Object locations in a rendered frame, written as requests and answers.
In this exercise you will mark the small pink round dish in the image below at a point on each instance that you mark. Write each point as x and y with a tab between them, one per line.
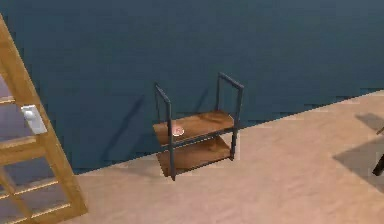
178	131

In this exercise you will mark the wooden glazed room door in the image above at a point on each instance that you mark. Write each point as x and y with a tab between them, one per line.
50	150

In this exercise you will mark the wooden shelf with metal frame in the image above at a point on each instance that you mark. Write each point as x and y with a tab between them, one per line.
196	125

